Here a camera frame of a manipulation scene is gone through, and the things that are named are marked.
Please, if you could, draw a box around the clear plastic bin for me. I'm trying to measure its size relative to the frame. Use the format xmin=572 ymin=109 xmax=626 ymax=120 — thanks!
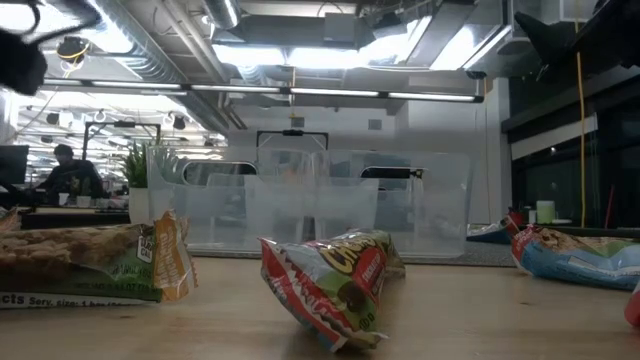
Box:
xmin=207 ymin=172 xmax=380 ymax=242
xmin=309 ymin=149 xmax=474 ymax=260
xmin=146 ymin=144 xmax=321 ymax=254

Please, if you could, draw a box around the red green Chewy bar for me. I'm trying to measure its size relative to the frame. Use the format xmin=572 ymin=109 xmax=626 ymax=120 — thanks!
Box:
xmin=258 ymin=228 xmax=407 ymax=353

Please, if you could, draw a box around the blue granola bar wrapper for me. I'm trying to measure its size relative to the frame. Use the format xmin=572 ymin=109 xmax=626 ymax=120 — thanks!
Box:
xmin=466 ymin=221 xmax=516 ymax=246

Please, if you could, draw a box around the green granola bar orange end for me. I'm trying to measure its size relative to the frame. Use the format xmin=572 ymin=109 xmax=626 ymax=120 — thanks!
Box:
xmin=0 ymin=209 xmax=199 ymax=310

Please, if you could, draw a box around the blue granola bar red end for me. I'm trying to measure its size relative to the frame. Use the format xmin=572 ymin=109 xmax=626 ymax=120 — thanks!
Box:
xmin=509 ymin=223 xmax=640 ymax=292

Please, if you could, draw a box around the green granola bar red end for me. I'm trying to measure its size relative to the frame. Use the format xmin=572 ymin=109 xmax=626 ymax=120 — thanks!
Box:
xmin=623 ymin=282 xmax=640 ymax=328

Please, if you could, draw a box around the brown granola bar wrapper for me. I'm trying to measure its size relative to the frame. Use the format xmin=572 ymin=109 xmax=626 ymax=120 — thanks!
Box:
xmin=0 ymin=206 xmax=23 ymax=233

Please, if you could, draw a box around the long linear ceiling light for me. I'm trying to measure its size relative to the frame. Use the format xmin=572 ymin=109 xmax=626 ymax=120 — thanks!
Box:
xmin=41 ymin=78 xmax=486 ymax=104

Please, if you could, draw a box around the green potted plant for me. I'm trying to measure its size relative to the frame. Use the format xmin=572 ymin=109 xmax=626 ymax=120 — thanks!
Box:
xmin=121 ymin=141 xmax=179 ymax=190

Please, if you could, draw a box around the white plant pot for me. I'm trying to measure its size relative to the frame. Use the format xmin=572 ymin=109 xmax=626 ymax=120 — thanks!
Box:
xmin=127 ymin=186 xmax=152 ymax=225

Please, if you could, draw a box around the pale green cup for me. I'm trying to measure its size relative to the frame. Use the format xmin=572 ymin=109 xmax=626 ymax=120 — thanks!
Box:
xmin=535 ymin=199 xmax=557 ymax=225

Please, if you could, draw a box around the person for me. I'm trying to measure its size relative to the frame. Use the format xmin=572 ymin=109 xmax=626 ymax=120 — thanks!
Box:
xmin=35 ymin=143 xmax=105 ymax=206

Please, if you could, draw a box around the dark background desk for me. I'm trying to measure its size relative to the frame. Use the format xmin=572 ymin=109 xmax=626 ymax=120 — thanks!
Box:
xmin=0 ymin=204 xmax=131 ymax=232

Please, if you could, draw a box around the black computer monitor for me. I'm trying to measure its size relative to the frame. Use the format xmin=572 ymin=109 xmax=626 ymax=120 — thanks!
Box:
xmin=0 ymin=144 xmax=30 ymax=186

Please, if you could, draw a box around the silver ventilation duct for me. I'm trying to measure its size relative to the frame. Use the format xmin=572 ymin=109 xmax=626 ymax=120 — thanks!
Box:
xmin=202 ymin=0 xmax=242 ymax=30

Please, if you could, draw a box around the yellow hanging cable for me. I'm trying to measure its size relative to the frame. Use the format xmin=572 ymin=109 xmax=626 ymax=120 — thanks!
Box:
xmin=574 ymin=48 xmax=588 ymax=229

